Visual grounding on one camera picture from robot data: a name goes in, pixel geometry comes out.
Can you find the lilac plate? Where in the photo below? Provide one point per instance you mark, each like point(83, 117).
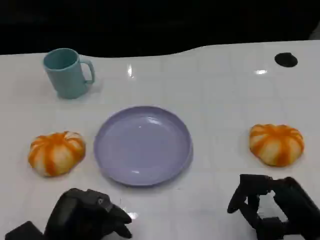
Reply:
point(142, 147)

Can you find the pale green mug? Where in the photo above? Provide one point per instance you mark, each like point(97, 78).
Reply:
point(67, 80)

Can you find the orange and white toy bread roll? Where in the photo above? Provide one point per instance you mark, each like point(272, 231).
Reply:
point(276, 146)
point(56, 155)

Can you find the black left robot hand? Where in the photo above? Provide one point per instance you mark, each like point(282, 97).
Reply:
point(75, 215)

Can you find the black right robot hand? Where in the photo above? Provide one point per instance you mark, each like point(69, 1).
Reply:
point(297, 200)

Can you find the black round table grommet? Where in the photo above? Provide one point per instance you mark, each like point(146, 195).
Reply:
point(285, 60)

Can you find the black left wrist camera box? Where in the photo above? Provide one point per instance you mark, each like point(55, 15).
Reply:
point(23, 232)

